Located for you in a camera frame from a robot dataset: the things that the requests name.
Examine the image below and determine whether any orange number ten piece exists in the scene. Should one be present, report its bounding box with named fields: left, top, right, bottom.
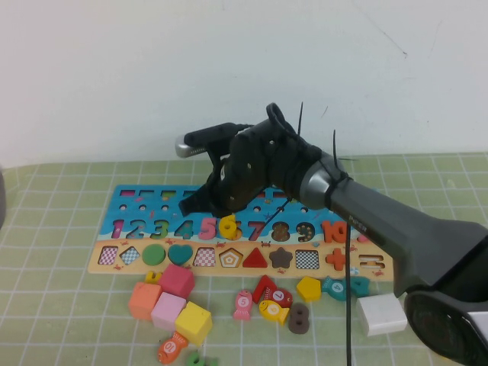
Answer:
left=321, top=220, right=350, bottom=244

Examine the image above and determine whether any green circle piece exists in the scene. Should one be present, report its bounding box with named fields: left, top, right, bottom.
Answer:
left=142, top=243, right=167, bottom=267

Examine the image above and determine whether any pink number five piece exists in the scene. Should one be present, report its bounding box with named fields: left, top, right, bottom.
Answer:
left=198, top=217, right=220, bottom=241

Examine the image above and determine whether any white rectangular block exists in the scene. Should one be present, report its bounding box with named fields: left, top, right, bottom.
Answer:
left=356, top=293, right=408, bottom=336

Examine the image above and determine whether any pink toy fish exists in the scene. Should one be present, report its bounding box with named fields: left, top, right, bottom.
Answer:
left=233, top=288, right=254, bottom=320

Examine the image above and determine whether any brown number eight piece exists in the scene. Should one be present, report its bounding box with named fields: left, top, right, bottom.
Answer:
left=288, top=303, right=310, bottom=335

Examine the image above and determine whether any green number piece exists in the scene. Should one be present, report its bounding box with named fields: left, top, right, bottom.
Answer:
left=185, top=350, right=219, bottom=366

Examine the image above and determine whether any red triangle piece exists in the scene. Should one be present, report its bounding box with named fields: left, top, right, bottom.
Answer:
left=242, top=247, right=268, bottom=268

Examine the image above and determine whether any red toy fish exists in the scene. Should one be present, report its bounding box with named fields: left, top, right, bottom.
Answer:
left=266, top=287, right=294, bottom=309

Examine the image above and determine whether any teal number four piece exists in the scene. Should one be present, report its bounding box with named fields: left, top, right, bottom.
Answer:
left=350, top=276, right=371, bottom=298

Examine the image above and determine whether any brown star piece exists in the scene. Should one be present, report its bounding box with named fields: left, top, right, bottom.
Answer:
left=268, top=246, right=294, bottom=270

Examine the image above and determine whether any orange toy fish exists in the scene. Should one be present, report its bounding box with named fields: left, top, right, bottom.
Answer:
left=157, top=330, right=190, bottom=364

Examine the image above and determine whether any teal heart piece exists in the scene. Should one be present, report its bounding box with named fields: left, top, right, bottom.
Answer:
left=168, top=243, right=194, bottom=266

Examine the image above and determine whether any green checked tablecloth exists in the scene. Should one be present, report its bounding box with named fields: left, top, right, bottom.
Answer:
left=0, top=152, right=488, bottom=366

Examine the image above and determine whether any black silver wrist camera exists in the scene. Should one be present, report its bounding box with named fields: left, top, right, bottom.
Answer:
left=174, top=121, right=249, bottom=159

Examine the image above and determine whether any yellow toy fish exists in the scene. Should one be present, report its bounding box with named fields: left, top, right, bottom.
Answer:
left=258, top=299, right=291, bottom=326

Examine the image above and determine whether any orange wooden cube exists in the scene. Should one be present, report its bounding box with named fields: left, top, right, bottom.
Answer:
left=128, top=281, right=164, bottom=321

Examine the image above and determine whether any yellow number six piece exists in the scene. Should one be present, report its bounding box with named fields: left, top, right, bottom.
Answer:
left=219, top=213, right=239, bottom=241

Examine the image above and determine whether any magenta wooden cube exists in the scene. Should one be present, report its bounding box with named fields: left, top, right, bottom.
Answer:
left=158, top=263, right=196, bottom=300

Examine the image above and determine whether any yellow wooden cube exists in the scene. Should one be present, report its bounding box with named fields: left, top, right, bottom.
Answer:
left=175, top=300, right=213, bottom=347

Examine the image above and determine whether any teal toy fish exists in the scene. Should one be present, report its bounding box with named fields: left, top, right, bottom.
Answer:
left=319, top=277, right=348, bottom=302

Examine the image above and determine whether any orange plus sign piece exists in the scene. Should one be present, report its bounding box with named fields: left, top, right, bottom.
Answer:
left=325, top=248, right=348, bottom=271

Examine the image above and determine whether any blue number shape puzzle board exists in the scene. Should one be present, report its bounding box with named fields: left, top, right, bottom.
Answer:
left=88, top=185, right=396, bottom=283

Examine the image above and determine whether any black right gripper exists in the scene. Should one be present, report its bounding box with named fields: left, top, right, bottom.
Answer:
left=178, top=150, right=245, bottom=217

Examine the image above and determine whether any yellow pentagon piece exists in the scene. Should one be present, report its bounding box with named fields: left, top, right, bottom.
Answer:
left=296, top=276, right=323, bottom=303

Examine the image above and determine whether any light pink wooden cube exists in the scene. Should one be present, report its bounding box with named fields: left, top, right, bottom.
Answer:
left=150, top=291, right=188, bottom=332

